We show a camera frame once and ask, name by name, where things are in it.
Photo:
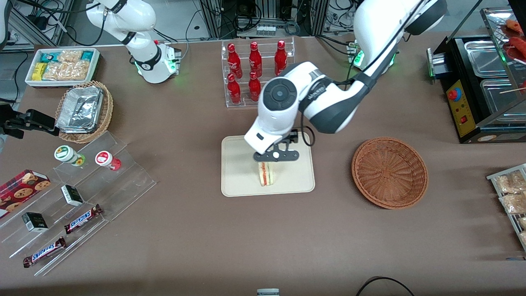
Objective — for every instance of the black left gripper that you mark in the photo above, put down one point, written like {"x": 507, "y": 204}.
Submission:
{"x": 290, "y": 138}

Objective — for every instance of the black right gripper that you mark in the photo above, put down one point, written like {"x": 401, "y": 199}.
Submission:
{"x": 25, "y": 119}

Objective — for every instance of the triangular sandwich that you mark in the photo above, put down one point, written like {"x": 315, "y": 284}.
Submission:
{"x": 266, "y": 174}

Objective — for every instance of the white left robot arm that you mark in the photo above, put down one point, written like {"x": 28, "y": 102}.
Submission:
{"x": 328, "y": 102}

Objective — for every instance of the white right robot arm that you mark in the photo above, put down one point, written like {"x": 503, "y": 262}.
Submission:
{"x": 152, "y": 61}

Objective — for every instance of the aluminium foil tray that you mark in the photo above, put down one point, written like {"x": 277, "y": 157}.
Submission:
{"x": 80, "y": 109}

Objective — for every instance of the beige plastic tray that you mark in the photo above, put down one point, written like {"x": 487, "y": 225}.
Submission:
{"x": 238, "y": 172}

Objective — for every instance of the light wicker basket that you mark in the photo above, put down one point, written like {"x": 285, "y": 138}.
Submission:
{"x": 106, "y": 119}

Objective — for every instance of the brown wicker basket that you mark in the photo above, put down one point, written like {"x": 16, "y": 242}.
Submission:
{"x": 388, "y": 172}

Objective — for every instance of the tray of packaged snacks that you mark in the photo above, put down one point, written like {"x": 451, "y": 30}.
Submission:
{"x": 492, "y": 177}

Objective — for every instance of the green lid cup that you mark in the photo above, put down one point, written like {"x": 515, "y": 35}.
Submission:
{"x": 65, "y": 153}

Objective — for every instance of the white plastic bin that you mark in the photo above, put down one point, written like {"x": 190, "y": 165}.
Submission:
{"x": 61, "y": 84}

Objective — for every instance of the yellow snack packet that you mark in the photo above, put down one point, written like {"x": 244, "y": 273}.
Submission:
{"x": 39, "y": 72}

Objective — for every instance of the clear cracker bag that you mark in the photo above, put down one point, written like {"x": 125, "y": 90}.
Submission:
{"x": 79, "y": 70}
{"x": 70, "y": 56}
{"x": 55, "y": 72}

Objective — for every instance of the clear acrylic bottle rack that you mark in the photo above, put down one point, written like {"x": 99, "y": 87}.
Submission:
{"x": 244, "y": 103}

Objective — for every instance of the red cola bottle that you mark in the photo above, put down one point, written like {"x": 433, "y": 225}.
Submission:
{"x": 252, "y": 88}
{"x": 280, "y": 55}
{"x": 234, "y": 92}
{"x": 255, "y": 61}
{"x": 234, "y": 63}

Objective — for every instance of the teal snack packet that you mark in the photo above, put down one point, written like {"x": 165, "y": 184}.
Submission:
{"x": 87, "y": 55}
{"x": 49, "y": 56}

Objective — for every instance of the red cookie box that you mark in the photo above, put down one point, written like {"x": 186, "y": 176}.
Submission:
{"x": 20, "y": 191}

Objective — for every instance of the red lid cup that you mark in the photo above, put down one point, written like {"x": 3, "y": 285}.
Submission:
{"x": 103, "y": 158}

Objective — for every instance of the small black box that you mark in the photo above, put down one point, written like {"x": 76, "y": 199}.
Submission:
{"x": 35, "y": 222}
{"x": 72, "y": 195}

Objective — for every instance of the snickers bar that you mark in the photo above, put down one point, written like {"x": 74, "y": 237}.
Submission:
{"x": 82, "y": 220}
{"x": 43, "y": 253}

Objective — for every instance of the clear acrylic stepped display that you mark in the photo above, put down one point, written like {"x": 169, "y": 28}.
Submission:
{"x": 131, "y": 181}

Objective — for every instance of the white power strip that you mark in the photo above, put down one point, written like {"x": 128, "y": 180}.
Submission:
{"x": 266, "y": 29}

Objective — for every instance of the small white object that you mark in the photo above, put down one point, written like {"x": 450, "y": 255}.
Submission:
{"x": 268, "y": 292}

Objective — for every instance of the black food warmer machine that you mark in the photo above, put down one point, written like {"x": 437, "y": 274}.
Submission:
{"x": 460, "y": 111}

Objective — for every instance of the steel warmer pan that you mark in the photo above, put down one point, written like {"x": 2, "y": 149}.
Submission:
{"x": 501, "y": 96}
{"x": 487, "y": 59}

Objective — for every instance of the clear bagged pastry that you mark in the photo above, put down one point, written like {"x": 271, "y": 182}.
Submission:
{"x": 509, "y": 183}
{"x": 523, "y": 237}
{"x": 522, "y": 223}
{"x": 513, "y": 203}

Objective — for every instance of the red sausage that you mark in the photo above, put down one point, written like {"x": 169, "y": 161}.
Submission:
{"x": 517, "y": 47}
{"x": 514, "y": 26}

